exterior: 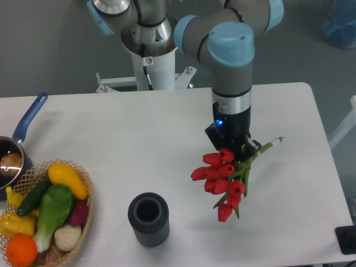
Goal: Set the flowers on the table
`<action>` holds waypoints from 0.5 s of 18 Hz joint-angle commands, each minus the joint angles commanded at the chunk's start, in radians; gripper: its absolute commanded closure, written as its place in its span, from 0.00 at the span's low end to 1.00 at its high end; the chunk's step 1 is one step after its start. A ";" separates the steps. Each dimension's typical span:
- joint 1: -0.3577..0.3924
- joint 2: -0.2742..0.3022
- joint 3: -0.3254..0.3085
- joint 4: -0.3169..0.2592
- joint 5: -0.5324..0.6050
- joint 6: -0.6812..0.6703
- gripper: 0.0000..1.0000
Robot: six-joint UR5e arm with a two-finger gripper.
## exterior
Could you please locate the yellow squash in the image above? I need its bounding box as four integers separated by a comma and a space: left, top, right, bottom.
48, 162, 88, 200

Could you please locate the green cucumber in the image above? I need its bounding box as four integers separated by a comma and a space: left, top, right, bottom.
17, 176, 52, 216

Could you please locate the black device at edge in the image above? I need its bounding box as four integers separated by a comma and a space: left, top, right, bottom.
335, 225, 355, 255

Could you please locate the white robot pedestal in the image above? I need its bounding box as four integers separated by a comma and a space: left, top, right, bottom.
96, 48, 197, 93

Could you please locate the browned food in pan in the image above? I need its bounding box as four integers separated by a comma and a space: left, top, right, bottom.
1, 153, 22, 177

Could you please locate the white garlic bulb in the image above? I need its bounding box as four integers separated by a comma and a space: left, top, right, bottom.
55, 225, 81, 251

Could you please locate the woven wicker basket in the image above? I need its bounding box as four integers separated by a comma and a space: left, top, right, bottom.
0, 159, 94, 267

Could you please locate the orange fruit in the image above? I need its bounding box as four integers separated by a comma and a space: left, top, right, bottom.
6, 234, 37, 266

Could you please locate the red radish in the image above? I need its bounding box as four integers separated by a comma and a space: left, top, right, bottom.
68, 200, 89, 226

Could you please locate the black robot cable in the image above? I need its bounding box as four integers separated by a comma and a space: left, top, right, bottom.
132, 0, 154, 91

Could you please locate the dark grey ribbed vase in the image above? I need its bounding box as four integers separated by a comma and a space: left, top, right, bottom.
127, 192, 170, 248

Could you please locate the white frame at right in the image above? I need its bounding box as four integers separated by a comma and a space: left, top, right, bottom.
329, 95, 355, 150

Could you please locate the yellow pepper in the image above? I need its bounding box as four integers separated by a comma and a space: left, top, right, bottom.
6, 186, 25, 209

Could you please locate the yellow bumpy gourd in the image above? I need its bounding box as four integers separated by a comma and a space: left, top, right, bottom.
1, 212, 37, 239

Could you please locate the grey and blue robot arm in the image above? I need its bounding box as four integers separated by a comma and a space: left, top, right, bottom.
87, 1, 284, 162

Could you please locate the green bok choy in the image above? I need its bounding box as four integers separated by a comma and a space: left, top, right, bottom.
33, 184, 74, 253

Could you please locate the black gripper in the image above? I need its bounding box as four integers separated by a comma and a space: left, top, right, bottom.
205, 102, 262, 162

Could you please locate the blue handled saucepan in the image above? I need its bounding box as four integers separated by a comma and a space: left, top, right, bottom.
1, 92, 48, 201

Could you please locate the red tulip bouquet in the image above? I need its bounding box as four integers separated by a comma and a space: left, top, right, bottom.
191, 137, 284, 223

